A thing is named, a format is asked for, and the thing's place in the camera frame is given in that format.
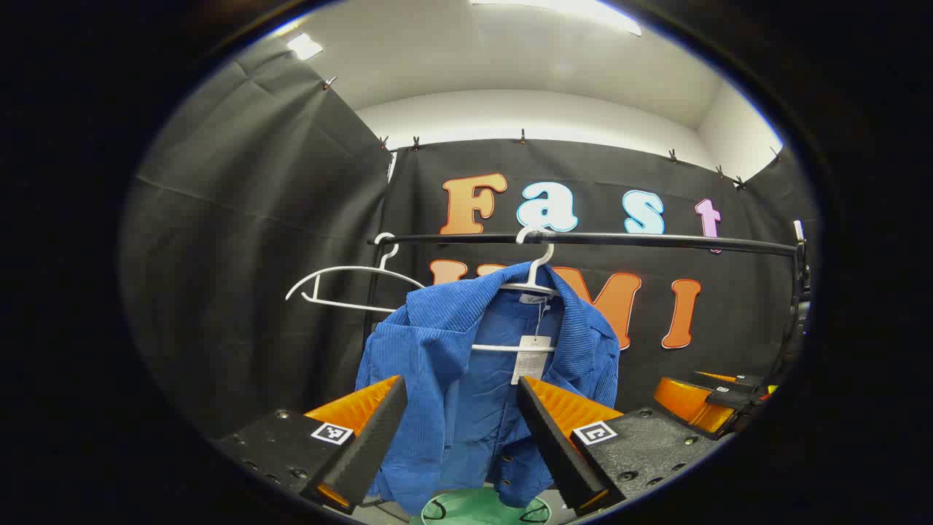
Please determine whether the square ceiling light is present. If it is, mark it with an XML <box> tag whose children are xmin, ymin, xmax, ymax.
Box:
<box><xmin>286</xmin><ymin>33</ymin><xmax>324</xmax><ymax>61</ymax></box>

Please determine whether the black clothes rack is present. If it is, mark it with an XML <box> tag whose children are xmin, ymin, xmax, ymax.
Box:
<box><xmin>362</xmin><ymin>231</ymin><xmax>801</xmax><ymax>352</ymax></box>

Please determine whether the green laundry hamper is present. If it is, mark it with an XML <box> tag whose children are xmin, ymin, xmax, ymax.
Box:
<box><xmin>421</xmin><ymin>486</ymin><xmax>553</xmax><ymax>525</ymax></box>

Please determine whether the blue corduroy shirt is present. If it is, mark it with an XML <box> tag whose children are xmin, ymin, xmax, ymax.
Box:
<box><xmin>355</xmin><ymin>261</ymin><xmax>622</xmax><ymax>517</ymax></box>

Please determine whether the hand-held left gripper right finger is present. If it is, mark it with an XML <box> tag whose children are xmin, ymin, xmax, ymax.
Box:
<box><xmin>516</xmin><ymin>376</ymin><xmax>722</xmax><ymax>517</ymax></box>

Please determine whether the white plastic clothes hanger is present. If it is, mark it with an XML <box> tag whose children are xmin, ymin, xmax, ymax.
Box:
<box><xmin>286</xmin><ymin>233</ymin><xmax>426</xmax><ymax>315</ymax></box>
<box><xmin>472</xmin><ymin>227</ymin><xmax>563</xmax><ymax>355</ymax></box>

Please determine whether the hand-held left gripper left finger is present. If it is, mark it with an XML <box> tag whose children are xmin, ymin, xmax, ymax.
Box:
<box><xmin>211</xmin><ymin>374</ymin><xmax>409</xmax><ymax>516</ymax></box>

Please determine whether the black backdrop cloth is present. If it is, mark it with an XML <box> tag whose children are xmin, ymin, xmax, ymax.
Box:
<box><xmin>120</xmin><ymin>36</ymin><xmax>821</xmax><ymax>467</ymax></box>

